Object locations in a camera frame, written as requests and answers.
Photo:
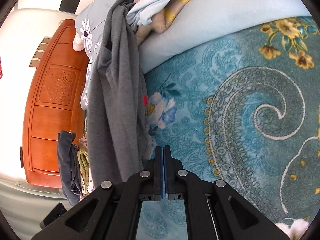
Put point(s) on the light blue floral quilt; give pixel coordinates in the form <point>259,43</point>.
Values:
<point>198,22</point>

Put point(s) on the pink pillow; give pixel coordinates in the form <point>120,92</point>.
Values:
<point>78,43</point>

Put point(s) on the teal floral bed blanket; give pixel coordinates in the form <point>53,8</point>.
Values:
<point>245,108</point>

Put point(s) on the beige yellow fleece garment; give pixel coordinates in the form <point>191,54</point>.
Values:
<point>161,21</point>

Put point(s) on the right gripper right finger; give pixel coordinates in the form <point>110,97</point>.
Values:
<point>214,210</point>

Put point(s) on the dark navy folded garment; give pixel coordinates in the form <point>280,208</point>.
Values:
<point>69,167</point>

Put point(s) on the wall switch panel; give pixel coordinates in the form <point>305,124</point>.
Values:
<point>39,52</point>

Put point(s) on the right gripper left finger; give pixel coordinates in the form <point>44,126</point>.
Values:
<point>110,211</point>

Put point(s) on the pink folded garment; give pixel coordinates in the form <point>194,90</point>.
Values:
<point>83,142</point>

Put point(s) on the olive green folded garment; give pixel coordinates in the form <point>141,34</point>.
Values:
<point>83,160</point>

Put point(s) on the orange wooden headboard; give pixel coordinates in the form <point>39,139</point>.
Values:
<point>53,105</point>

